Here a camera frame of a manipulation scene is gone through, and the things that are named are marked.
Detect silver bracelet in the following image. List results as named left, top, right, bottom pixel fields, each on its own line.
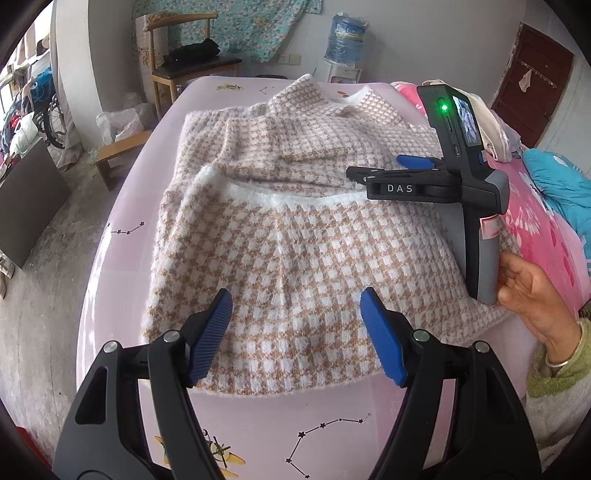
left=544, top=342, right=585, bottom=370

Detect door hook rack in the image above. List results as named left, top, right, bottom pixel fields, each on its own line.
left=519, top=60, right=557, bottom=86

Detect brown wooden door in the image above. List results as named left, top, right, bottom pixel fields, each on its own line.
left=490, top=22, right=575, bottom=148

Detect wooden chair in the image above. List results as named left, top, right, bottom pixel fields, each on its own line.
left=141, top=13, right=243, bottom=121

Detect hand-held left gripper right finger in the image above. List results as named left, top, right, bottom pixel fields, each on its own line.
left=360, top=287, right=542, bottom=480

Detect wheelchair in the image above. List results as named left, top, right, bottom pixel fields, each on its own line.
left=28, top=67, right=70, bottom=149

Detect cluttered grey cabinet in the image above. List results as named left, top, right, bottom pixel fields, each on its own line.
left=0, top=138, right=72, bottom=269

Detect pink floral blanket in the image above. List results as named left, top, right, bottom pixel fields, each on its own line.
left=390, top=80, right=591, bottom=324

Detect black bag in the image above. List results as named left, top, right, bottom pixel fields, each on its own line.
left=164, top=39, right=221, bottom=68

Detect blue pillow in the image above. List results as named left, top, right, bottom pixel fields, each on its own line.
left=522, top=148, right=591, bottom=241

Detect blue water jug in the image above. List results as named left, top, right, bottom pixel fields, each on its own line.
left=325, top=13, right=370, bottom=65

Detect clear plastic bag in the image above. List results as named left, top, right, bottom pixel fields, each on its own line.
left=96, top=102, right=155, bottom=144

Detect pale grey garment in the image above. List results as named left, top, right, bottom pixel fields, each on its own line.
left=501, top=124, right=525, bottom=160

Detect low wooden stool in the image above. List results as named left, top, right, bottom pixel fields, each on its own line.
left=95, top=130, right=153, bottom=191

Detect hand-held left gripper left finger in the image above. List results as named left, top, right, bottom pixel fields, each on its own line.
left=52, top=288, right=234, bottom=480

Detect person's right hand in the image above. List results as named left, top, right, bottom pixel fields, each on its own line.
left=498, top=251, right=583, bottom=356

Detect teal floral curtain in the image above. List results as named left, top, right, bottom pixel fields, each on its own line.
left=134, top=0, right=324, bottom=63

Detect beige printed carton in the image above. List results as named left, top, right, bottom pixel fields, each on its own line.
left=135, top=14, right=168, bottom=75

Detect white water dispenser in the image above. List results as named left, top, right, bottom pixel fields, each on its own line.
left=321, top=58, right=363, bottom=85

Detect person's right forearm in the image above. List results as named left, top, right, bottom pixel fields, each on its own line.
left=524, top=305, right=591, bottom=472

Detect beige white houndstooth sweater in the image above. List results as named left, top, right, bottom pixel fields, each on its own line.
left=141, top=74, right=520, bottom=395

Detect beige slippers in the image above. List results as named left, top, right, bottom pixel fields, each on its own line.
left=0, top=253, right=16, bottom=300

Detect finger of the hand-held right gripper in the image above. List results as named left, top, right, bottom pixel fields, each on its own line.
left=396, top=154, right=444, bottom=171
left=346, top=165, right=455, bottom=185

